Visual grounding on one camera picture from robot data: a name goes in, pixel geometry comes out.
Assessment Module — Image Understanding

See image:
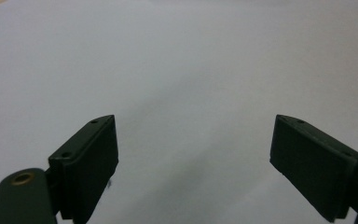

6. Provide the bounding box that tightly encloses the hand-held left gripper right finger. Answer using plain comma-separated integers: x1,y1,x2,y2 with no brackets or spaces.
268,114,358,224

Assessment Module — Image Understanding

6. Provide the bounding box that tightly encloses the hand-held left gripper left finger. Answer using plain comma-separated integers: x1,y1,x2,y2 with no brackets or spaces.
48,114,119,224

